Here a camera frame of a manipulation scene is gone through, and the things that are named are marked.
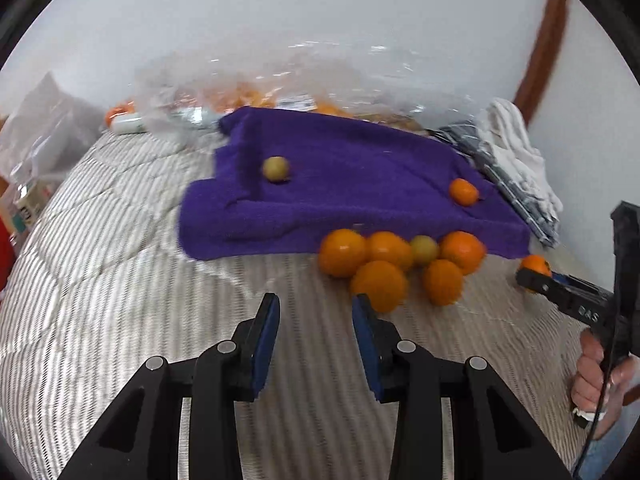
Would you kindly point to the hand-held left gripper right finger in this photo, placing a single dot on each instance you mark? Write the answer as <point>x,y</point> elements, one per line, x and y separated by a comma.
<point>364,340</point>

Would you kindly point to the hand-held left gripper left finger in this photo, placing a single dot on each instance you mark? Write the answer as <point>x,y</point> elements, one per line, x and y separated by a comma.
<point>266,340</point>

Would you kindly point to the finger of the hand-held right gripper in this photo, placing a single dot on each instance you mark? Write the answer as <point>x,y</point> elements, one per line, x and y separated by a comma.
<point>542,285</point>
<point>580,284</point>

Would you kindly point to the orange mandarin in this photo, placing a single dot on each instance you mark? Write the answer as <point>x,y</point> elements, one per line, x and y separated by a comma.
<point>380,285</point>
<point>342,252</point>
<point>390,250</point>
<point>535,264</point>
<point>463,192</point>
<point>442,282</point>
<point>462,251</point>

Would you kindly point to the large yellow-green citrus fruit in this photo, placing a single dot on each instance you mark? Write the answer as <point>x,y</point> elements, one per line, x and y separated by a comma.
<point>425,250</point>

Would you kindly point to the pile of small brown fruits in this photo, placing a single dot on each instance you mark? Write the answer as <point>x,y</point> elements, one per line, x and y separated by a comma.
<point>395,121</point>

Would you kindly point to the person's right hand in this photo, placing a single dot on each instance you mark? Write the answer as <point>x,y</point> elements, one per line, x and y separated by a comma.
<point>587,380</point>

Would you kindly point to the grey plaid folded cloth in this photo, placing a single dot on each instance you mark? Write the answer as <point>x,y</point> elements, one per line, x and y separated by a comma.
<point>505,180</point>

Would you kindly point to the white knitted cloth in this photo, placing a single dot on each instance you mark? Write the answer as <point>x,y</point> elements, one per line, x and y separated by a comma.
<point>515,145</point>

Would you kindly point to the striped white grey blanket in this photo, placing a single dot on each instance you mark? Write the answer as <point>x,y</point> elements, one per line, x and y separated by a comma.
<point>125,260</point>

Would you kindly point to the purple towel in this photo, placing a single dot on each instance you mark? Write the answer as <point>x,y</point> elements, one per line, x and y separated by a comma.
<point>350,170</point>

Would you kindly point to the small yellow-green citrus fruit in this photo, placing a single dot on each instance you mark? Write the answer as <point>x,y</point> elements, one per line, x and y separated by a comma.
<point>276,169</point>

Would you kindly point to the blue denim clothing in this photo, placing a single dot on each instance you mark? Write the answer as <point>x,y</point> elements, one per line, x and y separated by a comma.
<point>600,460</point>

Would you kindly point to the pile of bagged small oranges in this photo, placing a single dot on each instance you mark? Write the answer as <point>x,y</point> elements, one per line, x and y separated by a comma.
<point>245,97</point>

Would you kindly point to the clear plastic bag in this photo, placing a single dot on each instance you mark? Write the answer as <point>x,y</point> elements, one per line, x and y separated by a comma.
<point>300,75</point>

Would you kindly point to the bottle with beige label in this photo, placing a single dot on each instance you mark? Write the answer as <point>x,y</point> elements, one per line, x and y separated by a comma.
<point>27,207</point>

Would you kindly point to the red object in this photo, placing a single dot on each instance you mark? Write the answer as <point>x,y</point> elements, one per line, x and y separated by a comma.
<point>5,260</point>

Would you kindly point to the orange round object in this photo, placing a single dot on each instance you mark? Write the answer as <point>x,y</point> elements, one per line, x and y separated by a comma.
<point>120,109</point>

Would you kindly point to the translucent white plastic bag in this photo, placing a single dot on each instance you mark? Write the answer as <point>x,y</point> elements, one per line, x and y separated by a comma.
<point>40,125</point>

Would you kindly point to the brown wooden door frame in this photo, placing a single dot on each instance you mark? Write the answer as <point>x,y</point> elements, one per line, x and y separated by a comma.
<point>547,35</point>

